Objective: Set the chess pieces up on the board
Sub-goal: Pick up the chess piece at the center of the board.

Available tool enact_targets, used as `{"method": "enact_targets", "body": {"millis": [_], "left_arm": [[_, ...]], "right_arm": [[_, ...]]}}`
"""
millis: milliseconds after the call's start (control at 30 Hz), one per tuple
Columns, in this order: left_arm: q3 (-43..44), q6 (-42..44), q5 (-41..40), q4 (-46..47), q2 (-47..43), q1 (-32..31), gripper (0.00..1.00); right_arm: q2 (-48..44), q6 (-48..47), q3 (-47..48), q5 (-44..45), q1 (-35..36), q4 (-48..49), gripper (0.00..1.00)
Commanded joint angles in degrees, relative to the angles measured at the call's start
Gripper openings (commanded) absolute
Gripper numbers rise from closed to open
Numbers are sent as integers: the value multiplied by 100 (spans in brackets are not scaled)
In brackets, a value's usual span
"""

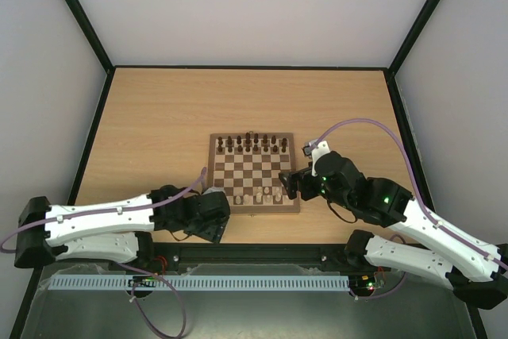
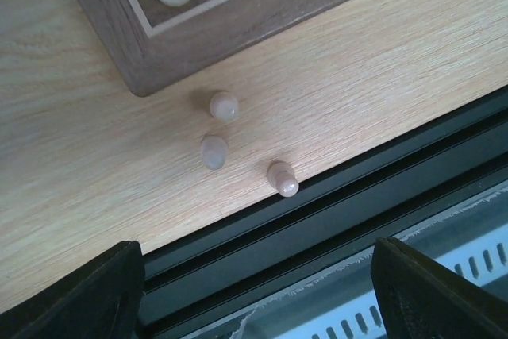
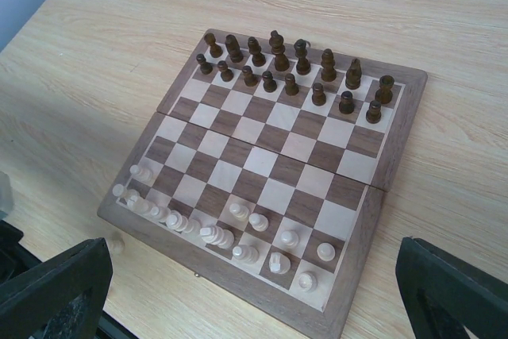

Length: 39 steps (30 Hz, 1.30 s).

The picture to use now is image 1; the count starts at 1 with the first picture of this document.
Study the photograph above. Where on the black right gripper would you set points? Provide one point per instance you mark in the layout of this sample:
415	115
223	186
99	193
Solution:
296	182

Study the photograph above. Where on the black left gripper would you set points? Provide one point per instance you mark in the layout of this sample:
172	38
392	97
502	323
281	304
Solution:
215	231

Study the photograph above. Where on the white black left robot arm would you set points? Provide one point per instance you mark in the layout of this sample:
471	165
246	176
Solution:
117	231

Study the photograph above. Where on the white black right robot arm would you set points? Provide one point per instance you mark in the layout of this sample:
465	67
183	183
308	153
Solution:
473	270

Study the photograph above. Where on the wooden chess board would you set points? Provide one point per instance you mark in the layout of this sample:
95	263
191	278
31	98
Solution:
240	169

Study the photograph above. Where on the dark king piece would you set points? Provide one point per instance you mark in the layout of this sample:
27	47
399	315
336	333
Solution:
248	139

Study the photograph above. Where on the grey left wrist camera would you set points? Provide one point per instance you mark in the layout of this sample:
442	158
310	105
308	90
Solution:
213	189

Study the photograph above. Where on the light blue cable duct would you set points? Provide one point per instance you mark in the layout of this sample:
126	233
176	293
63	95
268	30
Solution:
337	283

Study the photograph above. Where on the black frame post right rear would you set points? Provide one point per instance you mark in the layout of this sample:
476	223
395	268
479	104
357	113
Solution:
412	36

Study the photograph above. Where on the black frame post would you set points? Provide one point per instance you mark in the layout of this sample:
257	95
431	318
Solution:
412	36
83	21

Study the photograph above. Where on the black frame post left rear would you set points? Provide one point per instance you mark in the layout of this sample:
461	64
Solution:
83	21

